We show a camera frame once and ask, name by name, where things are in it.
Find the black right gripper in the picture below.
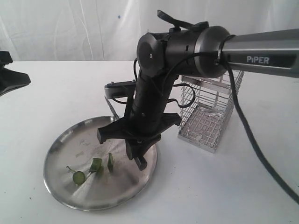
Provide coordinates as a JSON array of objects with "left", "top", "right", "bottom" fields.
[{"left": 97, "top": 113, "right": 181, "bottom": 170}]

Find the green chili pepper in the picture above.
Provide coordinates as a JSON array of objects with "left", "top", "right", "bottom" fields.
[{"left": 66, "top": 166, "right": 86, "bottom": 185}]

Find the black handled knife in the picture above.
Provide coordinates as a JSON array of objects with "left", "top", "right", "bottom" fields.
[{"left": 105, "top": 97, "right": 119, "bottom": 120}]

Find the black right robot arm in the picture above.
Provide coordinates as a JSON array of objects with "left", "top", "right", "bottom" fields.
[{"left": 97, "top": 26, "right": 299, "bottom": 170}]

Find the white backdrop curtain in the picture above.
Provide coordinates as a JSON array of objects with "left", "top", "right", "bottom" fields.
[{"left": 0, "top": 0, "right": 299, "bottom": 61}]

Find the round stainless steel plate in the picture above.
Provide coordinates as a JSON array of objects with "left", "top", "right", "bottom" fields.
[{"left": 43, "top": 116, "right": 157, "bottom": 211}]

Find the wire metal utensil holder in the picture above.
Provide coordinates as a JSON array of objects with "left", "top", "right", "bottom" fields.
[{"left": 178, "top": 72, "right": 234, "bottom": 153}]

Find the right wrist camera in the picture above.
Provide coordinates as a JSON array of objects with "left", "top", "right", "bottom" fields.
[{"left": 104, "top": 80, "right": 136, "bottom": 99}]

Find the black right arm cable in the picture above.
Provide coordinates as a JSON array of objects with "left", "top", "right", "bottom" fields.
[{"left": 112, "top": 9, "right": 299, "bottom": 203}]

